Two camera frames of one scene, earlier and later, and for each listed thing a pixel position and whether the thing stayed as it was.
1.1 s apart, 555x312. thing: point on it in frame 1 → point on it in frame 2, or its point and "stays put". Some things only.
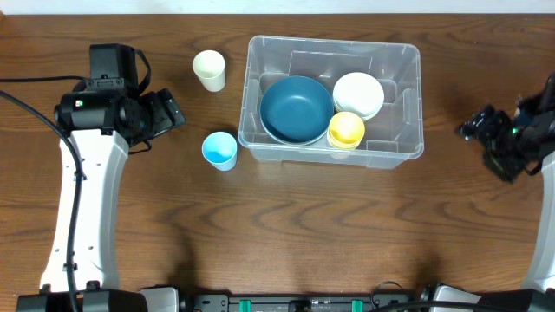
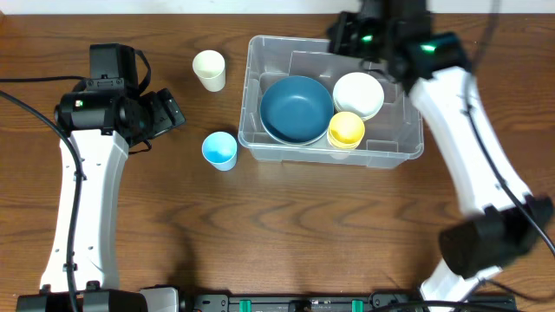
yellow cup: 346,130 stays put
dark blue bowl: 297,108 stays put
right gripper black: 486,130 → 342,35
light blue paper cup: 219,148 stays put
